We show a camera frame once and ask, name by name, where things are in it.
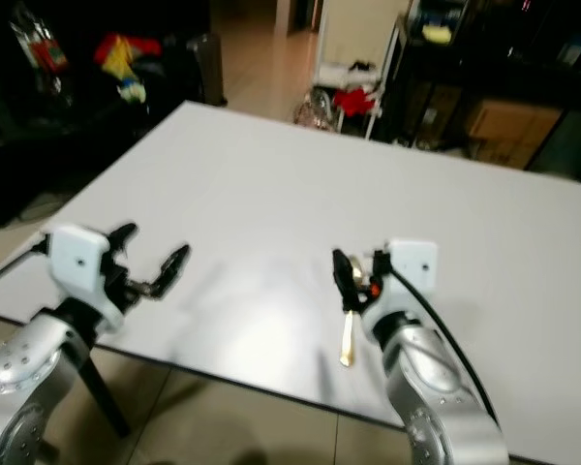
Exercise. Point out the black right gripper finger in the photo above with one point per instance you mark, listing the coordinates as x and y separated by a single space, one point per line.
341 263
351 300

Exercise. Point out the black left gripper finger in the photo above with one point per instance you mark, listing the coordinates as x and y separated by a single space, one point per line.
124 239
172 271

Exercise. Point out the gold metal spoon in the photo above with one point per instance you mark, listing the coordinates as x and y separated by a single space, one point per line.
347 339

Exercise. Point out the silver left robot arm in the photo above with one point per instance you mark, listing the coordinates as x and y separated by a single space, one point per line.
19 378

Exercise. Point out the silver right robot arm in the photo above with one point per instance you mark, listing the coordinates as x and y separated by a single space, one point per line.
431 387

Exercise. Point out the black table leg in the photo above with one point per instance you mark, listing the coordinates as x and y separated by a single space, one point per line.
107 392

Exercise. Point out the black sofa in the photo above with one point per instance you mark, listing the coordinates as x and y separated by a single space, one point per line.
29 145

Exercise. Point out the red cloth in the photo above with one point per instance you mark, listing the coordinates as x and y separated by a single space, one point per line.
354 101

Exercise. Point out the red and yellow toy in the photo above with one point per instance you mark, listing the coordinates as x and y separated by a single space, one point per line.
126 58

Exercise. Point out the white metal rack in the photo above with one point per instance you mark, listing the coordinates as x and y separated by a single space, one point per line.
339 74

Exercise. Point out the shiny bag with red print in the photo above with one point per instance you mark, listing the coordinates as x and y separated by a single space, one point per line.
44 44

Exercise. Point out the brown cardboard box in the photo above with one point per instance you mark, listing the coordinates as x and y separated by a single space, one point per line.
513 128

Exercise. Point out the yellow object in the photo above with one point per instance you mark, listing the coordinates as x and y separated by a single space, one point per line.
438 33

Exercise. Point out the black shelf unit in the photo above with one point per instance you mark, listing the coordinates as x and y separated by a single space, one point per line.
523 58

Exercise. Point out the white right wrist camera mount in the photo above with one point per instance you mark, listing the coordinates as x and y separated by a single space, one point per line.
414 268

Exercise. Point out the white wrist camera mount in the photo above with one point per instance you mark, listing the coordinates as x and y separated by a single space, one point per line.
414 268
76 263

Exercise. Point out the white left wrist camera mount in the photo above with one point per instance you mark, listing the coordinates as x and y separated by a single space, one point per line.
76 263

